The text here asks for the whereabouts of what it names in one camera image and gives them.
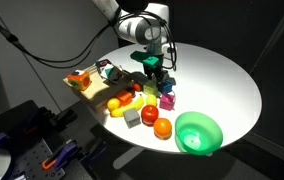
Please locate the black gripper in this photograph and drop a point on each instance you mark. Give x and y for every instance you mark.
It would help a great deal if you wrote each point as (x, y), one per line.
(153, 70)

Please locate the light green block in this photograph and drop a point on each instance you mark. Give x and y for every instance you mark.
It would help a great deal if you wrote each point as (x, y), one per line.
(150, 88)

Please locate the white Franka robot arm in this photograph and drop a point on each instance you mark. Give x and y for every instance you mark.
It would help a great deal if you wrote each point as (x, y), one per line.
(142, 26)

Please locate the blue block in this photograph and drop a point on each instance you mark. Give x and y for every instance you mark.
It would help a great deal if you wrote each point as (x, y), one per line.
(165, 87)

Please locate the magenta block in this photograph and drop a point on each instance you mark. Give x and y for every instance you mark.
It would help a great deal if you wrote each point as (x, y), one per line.
(167, 101)

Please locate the orange red block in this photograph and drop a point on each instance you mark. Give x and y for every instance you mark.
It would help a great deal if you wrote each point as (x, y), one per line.
(124, 97)

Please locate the grey block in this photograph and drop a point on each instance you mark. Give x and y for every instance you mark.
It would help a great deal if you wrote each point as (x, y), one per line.
(132, 117)

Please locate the wooden tray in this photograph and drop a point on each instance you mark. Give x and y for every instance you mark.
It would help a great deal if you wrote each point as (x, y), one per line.
(97, 91)

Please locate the yellow green toy fruit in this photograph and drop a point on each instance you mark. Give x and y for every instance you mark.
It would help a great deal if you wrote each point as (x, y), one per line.
(151, 100)

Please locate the red toy strawberry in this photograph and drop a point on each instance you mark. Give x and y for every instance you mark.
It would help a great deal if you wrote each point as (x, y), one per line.
(137, 87)

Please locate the red toy tomato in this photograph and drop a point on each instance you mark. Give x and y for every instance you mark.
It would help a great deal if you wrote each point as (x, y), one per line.
(149, 114)

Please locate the yellow toy banana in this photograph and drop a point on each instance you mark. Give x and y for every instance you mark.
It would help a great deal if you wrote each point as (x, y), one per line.
(130, 107)

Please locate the white cube teal triangle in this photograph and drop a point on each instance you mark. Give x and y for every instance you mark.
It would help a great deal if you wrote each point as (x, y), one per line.
(113, 75)

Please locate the orange toy fruit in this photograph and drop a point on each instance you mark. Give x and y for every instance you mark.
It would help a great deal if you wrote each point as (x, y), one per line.
(162, 127)

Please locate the yellow toy lemon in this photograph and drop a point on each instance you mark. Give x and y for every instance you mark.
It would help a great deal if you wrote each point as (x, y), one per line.
(113, 104)

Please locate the black cube letter D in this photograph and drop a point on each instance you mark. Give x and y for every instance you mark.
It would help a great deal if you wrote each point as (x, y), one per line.
(102, 65)

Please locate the green plastic bowl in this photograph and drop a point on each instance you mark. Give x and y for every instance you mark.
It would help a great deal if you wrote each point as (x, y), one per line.
(198, 133)

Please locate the orange soft picture cube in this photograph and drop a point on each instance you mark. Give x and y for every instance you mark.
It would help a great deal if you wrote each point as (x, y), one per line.
(79, 80)

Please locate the white table leg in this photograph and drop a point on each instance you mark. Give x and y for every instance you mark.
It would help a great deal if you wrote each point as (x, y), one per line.
(127, 158)

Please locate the black equipment rack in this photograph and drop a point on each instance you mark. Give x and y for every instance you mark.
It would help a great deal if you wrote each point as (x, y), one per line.
(22, 143)

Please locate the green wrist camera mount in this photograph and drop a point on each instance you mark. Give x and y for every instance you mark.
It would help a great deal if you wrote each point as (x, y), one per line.
(145, 59)

